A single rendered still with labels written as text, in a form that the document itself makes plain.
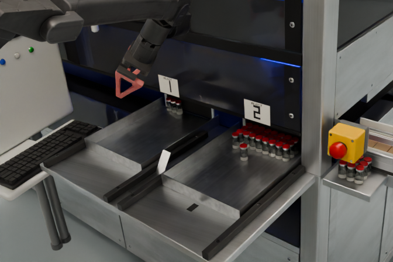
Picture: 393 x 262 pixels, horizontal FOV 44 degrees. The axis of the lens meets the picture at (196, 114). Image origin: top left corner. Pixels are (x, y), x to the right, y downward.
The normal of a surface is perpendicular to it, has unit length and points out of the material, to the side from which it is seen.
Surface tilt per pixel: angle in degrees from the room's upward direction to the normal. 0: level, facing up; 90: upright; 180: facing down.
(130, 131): 0
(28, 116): 90
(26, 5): 34
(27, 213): 0
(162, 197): 0
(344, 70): 90
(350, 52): 90
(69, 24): 121
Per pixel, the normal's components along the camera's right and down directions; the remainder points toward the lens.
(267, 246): -0.66, 0.40
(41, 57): 0.83, 0.18
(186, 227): -0.09, -0.88
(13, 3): 0.48, -0.73
